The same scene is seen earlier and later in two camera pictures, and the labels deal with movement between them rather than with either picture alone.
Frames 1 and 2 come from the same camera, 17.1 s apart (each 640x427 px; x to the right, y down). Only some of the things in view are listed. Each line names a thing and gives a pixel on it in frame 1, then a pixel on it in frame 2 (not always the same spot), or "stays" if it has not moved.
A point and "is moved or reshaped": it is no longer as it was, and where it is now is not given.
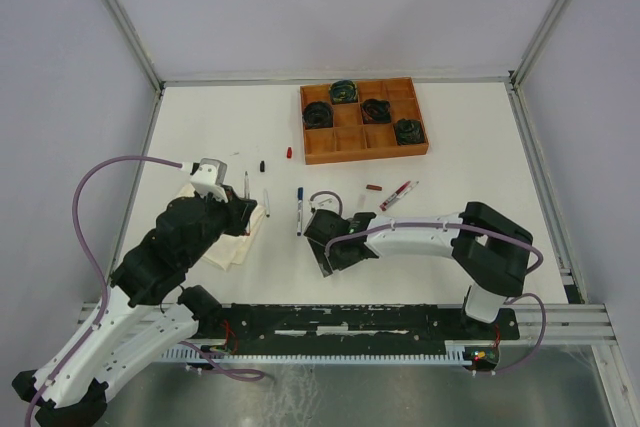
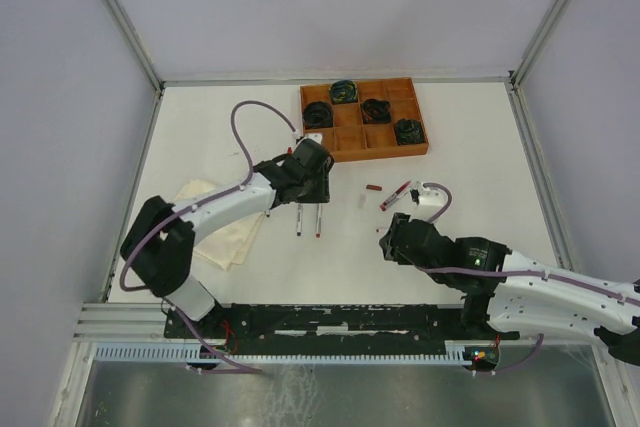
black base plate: [312, 324] stays
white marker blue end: [299, 219] stays
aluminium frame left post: [125, 30] stays
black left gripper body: [233, 219] -> [316, 187]
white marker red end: [393, 196] is moved or reshaped
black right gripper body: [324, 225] -> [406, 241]
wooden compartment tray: [350, 138] stays
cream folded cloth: [225, 251] stays
